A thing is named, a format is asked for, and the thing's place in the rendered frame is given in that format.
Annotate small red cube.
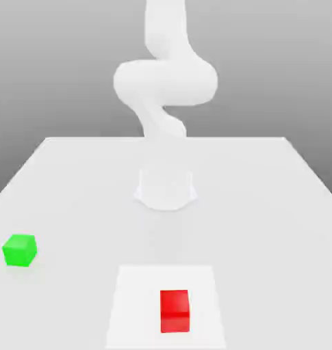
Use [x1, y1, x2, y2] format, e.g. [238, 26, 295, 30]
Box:
[159, 288, 191, 334]

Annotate small green cube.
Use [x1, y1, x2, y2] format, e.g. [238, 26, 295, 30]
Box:
[1, 233, 38, 268]

